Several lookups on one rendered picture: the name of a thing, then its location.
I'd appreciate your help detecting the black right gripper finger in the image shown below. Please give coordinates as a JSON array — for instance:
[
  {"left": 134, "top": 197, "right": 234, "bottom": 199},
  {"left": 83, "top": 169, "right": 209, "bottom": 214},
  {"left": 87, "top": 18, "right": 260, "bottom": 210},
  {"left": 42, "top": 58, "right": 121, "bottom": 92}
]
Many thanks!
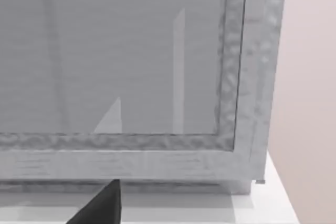
[{"left": 65, "top": 179, "right": 122, "bottom": 224}]

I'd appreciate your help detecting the grey cabinet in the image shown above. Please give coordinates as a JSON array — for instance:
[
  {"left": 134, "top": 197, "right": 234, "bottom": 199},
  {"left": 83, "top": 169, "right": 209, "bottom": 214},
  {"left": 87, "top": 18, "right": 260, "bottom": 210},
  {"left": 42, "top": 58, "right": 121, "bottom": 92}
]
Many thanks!
[{"left": 0, "top": 0, "right": 289, "bottom": 196}]

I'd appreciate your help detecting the grey cabinet door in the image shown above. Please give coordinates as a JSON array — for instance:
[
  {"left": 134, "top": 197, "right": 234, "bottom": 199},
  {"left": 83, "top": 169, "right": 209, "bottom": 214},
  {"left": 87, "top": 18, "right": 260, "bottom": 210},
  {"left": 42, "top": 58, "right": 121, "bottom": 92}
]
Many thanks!
[{"left": 0, "top": 0, "right": 247, "bottom": 153}]

